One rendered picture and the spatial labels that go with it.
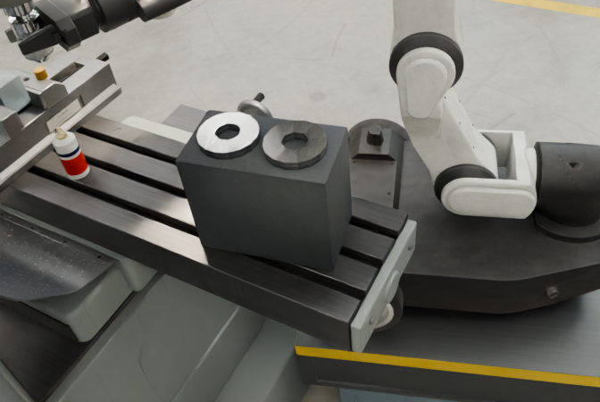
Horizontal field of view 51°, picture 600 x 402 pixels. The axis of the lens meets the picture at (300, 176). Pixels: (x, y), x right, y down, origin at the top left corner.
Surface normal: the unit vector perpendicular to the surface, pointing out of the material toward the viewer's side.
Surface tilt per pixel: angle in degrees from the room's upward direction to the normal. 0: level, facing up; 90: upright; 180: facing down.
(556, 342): 0
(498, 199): 90
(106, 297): 90
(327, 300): 0
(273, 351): 0
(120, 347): 90
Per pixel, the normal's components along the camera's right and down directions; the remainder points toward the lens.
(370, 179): -0.09, -0.72
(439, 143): -0.17, 0.70
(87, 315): 0.88, 0.27
